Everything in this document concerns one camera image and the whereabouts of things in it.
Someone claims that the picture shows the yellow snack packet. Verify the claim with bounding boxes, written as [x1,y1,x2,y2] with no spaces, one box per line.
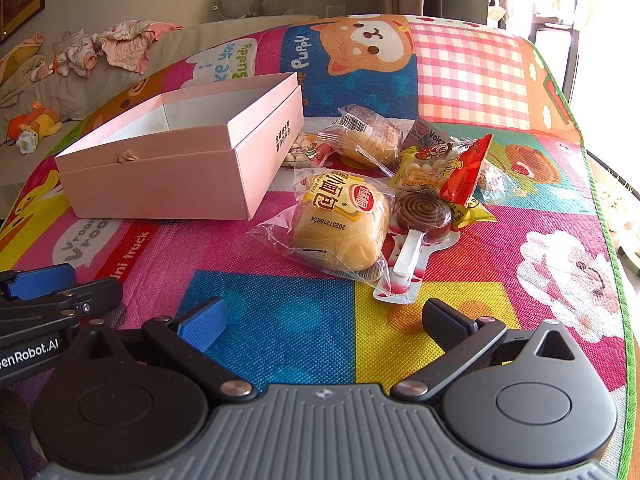
[447,199,499,230]

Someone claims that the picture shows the large bread packet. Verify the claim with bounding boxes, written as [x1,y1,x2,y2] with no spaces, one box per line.
[246,167,396,282]

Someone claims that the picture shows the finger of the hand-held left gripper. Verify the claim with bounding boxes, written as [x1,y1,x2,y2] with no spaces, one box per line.
[0,276,124,333]
[0,263,77,302]

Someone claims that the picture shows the clear round cracker packet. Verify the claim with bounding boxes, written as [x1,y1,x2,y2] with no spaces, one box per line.
[475,159,528,206]

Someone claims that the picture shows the orange plush toy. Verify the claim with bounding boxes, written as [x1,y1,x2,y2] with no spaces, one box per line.
[7,102,64,142]

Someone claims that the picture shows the yellow pink cushion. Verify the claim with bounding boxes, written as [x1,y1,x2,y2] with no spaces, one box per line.
[0,32,46,87]

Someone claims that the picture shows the chocolate swirl lollipop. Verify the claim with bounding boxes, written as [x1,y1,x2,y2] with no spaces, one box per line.
[372,190,463,305]

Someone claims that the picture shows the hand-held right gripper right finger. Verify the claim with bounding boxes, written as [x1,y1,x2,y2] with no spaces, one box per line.
[390,297,583,406]

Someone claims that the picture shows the colourful printed play mat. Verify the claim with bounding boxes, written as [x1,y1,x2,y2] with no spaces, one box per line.
[0,12,637,480]

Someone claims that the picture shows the white patterned baby clothes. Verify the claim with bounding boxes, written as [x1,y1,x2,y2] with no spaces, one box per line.
[52,34,101,79]

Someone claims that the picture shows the pink baby clothes pile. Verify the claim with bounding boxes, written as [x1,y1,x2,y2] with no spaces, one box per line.
[95,21,184,74]

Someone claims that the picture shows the small clear bread packet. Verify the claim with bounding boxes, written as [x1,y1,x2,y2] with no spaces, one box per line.
[317,104,405,176]

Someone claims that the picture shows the pink cardboard box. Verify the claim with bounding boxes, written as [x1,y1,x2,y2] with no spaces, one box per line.
[54,72,306,221]

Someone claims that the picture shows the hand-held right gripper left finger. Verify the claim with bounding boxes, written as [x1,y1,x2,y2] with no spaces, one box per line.
[75,296,257,404]

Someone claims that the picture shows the red yellow ball biscuit packet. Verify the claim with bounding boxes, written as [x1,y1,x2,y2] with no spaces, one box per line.
[392,134,495,209]

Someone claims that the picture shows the white wafer packet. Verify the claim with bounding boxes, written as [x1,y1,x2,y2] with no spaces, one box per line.
[402,116,453,151]

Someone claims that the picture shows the pink ball biscuit packet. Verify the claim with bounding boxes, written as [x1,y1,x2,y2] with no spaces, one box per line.
[280,131,336,169]

